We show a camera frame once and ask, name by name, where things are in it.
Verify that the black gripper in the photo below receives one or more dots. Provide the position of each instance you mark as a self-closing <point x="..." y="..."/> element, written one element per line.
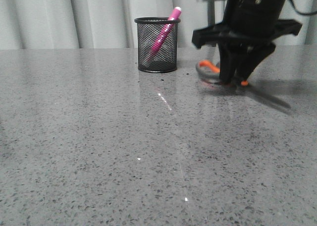
<point x="247" y="22"/>

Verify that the grey curtain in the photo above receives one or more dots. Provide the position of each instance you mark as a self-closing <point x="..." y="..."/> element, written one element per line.
<point x="96" y="24"/>

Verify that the black mesh pen holder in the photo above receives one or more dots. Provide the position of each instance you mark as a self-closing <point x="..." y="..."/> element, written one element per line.
<point x="148" y="28"/>

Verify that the pink marker pen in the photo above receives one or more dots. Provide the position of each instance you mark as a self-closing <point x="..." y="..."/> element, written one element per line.
<point x="165" y="31"/>

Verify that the grey orange scissors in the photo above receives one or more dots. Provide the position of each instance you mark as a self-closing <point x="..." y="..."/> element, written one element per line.
<point x="209" y="72"/>

